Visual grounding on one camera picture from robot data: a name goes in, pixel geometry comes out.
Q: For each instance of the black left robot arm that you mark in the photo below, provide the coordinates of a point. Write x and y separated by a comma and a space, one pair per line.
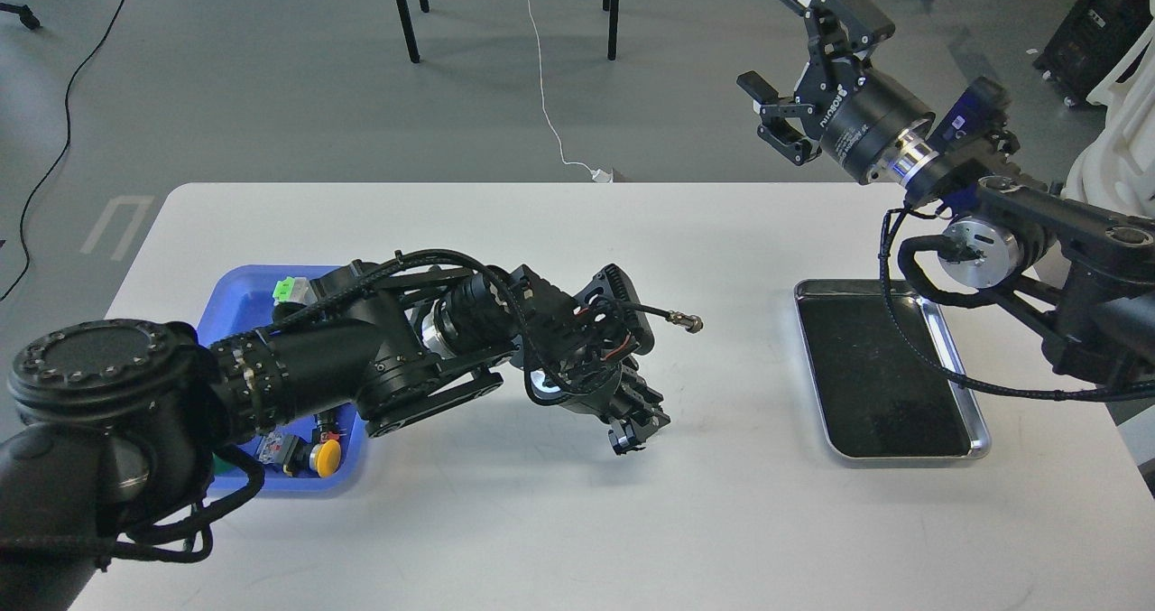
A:
132, 445

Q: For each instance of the yellow push button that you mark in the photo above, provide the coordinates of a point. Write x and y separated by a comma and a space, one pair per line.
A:
324, 458

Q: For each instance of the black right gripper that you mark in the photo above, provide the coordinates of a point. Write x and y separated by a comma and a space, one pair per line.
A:
853, 111

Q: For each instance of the grey switch contact block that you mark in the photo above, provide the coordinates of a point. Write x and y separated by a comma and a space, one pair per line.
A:
286, 451

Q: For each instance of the blue plastic tray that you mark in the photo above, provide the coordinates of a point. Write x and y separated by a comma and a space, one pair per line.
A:
242, 299

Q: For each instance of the green white switch block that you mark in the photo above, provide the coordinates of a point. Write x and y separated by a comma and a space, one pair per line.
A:
293, 290

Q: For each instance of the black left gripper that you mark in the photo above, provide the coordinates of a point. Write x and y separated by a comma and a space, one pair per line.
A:
625, 394

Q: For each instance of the black equipment case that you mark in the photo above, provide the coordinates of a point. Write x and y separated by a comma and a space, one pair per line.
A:
1091, 40

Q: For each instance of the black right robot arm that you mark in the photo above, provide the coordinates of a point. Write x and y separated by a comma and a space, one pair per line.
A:
974, 230

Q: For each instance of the silver metal tray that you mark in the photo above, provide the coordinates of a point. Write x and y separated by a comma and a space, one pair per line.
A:
878, 370

